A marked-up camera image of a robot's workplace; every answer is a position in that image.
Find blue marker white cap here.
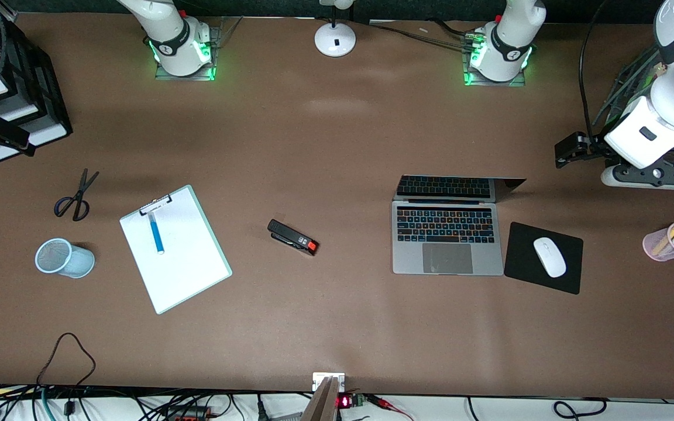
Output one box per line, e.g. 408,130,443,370
149,212,166,255

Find grey brown post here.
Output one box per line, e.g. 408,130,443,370
302,376,341,421

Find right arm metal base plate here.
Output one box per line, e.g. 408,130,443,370
154,16,244,81

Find white bracket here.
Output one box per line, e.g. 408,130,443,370
312,372,346,392

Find white clipboard paper sheet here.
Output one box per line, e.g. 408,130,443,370
121,188,230,312

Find red wire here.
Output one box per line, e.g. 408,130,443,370
366,395,415,421

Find yellow marker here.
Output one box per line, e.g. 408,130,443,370
652,220,674,256

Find coiled black cable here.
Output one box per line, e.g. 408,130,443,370
552,398,608,420

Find black handled scissors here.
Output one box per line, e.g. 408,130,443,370
53,168,101,222

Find white round stand base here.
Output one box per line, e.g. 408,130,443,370
314,0,357,58

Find thin looped dark cable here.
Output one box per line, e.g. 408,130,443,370
36,332,97,388

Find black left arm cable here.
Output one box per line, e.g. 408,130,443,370
579,0,613,141

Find black cable bundle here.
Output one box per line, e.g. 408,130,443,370
353,18,478,50

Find black mouse pad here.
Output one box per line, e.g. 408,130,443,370
504,222,584,295

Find light blue mesh cup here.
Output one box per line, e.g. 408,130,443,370
35,238,95,279

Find black red stapler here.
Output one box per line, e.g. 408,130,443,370
267,219,319,256

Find white computer mouse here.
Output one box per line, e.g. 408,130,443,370
533,237,567,278

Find teal clipboard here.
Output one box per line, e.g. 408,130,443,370
119,185,233,315

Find green cable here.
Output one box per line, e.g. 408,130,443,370
40,387,58,421

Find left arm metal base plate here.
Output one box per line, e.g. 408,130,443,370
463,35,528,87

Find orange connector block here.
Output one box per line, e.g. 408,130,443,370
164,405,216,421

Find silver laptop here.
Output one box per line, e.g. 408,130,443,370
392,175,528,276

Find black stacked document tray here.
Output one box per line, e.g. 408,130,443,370
0,0,74,164

